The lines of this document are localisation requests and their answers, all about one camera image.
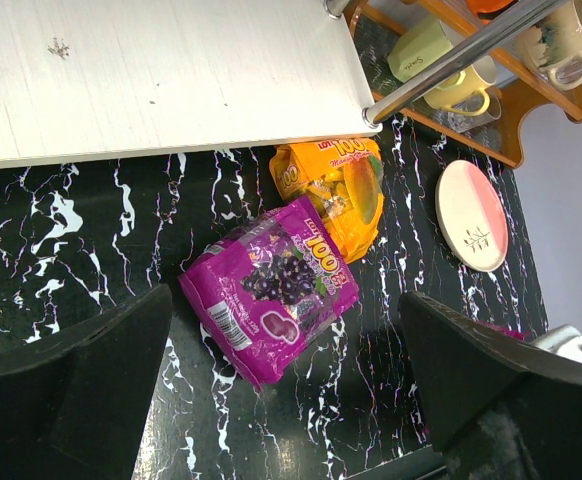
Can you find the white two-tier shelf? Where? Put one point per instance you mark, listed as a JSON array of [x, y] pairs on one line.
[[93, 80]]

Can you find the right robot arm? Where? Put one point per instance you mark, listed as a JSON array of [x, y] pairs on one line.
[[564, 341]]

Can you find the orange mug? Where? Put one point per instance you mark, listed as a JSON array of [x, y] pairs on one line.
[[487, 7]]

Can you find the purple candy bag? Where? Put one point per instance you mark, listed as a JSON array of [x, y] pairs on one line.
[[506, 331], [267, 289]]

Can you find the green mug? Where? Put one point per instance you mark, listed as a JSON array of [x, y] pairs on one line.
[[420, 46]]

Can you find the beige ceramic mug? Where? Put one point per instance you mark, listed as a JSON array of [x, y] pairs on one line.
[[552, 47]]

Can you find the yellow mango candy bag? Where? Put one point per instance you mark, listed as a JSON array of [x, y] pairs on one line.
[[342, 178]]

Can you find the wooden cup rack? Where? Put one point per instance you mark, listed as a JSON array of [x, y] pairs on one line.
[[374, 34]]

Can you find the pink beige plate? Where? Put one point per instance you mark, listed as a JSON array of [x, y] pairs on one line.
[[471, 216]]

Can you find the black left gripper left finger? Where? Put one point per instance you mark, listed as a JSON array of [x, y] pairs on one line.
[[74, 405]]

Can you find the clear glass bottom shelf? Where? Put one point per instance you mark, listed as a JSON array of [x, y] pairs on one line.
[[476, 111]]

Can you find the yellow mug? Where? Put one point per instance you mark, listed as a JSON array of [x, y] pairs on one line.
[[475, 79]]

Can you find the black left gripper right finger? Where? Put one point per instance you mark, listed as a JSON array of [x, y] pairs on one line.
[[496, 407]]

